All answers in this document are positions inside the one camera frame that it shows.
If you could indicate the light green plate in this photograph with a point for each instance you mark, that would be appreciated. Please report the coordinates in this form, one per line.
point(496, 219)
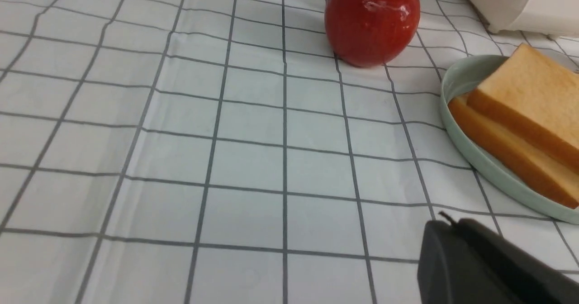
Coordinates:
point(461, 78)

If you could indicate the toasted bread slice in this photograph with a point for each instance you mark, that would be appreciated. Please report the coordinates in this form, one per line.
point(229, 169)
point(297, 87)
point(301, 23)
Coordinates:
point(540, 172)
point(535, 98)

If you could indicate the cream white toaster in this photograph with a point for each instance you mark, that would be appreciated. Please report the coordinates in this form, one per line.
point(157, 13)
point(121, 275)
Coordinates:
point(556, 18)

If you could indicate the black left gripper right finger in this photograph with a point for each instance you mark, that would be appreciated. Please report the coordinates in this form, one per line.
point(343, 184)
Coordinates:
point(525, 278)

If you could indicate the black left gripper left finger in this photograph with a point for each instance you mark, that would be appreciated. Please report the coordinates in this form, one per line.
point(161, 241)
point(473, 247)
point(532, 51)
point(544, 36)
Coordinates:
point(451, 272)

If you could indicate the red toy apple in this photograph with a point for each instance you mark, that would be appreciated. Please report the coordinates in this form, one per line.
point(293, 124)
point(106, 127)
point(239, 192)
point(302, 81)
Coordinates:
point(370, 33)

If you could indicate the white grid tablecloth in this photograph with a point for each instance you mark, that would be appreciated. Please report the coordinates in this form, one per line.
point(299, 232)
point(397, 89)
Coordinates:
point(218, 152)

